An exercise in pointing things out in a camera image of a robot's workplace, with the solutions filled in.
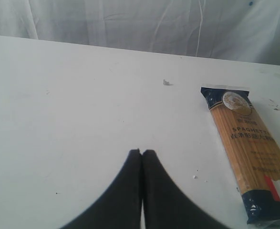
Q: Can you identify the white backdrop curtain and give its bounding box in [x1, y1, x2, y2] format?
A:
[0, 0, 280, 65]

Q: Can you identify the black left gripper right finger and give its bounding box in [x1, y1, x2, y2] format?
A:
[142, 150, 226, 229]

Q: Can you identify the spaghetti pasta package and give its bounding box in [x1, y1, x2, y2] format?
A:
[200, 87, 280, 224]

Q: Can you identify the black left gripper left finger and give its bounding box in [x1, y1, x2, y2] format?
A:
[63, 149, 143, 229]

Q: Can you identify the small white paper scrap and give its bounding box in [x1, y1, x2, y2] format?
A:
[163, 80, 172, 86]

